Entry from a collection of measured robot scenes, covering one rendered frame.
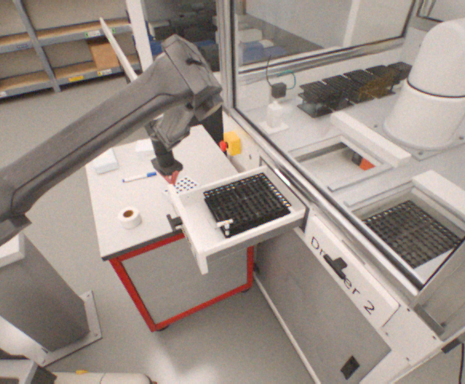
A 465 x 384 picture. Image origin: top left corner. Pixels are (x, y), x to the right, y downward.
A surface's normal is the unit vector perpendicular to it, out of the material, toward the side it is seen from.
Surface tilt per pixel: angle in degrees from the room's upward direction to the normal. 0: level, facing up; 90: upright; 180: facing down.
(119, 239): 0
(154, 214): 0
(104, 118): 53
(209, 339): 0
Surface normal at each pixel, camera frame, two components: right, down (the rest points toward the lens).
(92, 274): -0.04, -0.71
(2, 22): 0.48, 0.60
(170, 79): 0.14, 0.13
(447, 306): -0.91, 0.32
